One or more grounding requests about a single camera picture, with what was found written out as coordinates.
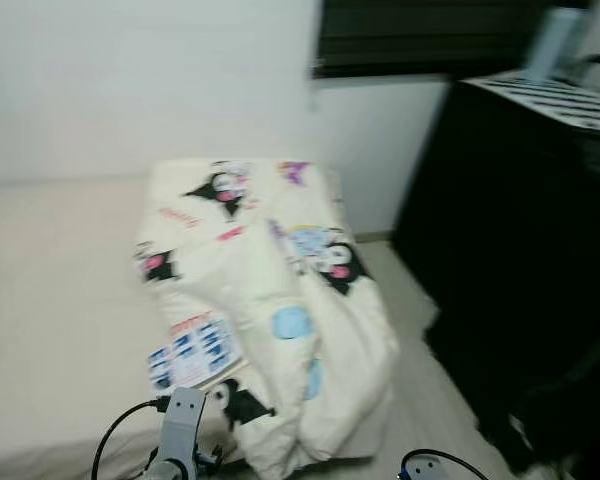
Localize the light blue bottle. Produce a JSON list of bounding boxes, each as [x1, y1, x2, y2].
[[525, 5, 586, 83]]

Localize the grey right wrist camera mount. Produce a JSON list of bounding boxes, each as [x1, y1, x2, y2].
[[405, 455, 451, 480]]

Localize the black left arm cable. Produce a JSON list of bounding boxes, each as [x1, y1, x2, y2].
[[90, 398, 171, 480]]

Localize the dark window blind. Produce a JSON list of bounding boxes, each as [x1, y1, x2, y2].
[[313, 0, 593, 79]]

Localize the black white striped cloth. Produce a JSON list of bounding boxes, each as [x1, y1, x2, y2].
[[465, 68, 600, 136]]

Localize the black cabinet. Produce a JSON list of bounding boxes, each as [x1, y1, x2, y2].
[[393, 78, 600, 471]]

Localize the cream cartoon print blanket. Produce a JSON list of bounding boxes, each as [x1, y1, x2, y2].
[[135, 157, 401, 479]]

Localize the white book blue letters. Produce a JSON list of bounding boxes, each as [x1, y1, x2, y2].
[[147, 312, 246, 393]]

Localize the cream sheeted bed mattress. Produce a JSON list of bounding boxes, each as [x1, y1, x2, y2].
[[0, 165, 401, 480]]

